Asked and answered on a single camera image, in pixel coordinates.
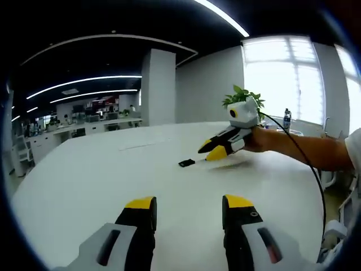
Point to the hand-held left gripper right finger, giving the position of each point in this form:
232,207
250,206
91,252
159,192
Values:
239,234

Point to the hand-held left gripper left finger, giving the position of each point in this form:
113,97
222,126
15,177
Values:
141,234

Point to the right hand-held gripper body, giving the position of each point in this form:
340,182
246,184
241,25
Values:
244,114

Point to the black plastic buckle socket part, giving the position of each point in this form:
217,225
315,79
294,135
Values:
190,161

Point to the black plastic buckle pronged part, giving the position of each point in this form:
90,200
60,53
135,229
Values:
183,164

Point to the person's right hand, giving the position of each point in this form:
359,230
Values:
258,139

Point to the green potted plant white pot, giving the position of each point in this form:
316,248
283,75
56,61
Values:
239,94

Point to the blue water bottle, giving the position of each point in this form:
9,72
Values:
287,120

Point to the large bright window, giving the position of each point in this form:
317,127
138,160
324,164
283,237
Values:
282,79

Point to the white office chair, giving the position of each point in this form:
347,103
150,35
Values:
24,153
335,234

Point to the white ceiling light strip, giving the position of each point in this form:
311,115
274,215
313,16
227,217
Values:
225,18

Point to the person's white shirt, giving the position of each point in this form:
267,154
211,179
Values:
354,149

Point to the row of white office desks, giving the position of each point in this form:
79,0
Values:
84,128

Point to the red wall display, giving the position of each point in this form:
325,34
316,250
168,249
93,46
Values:
104,102

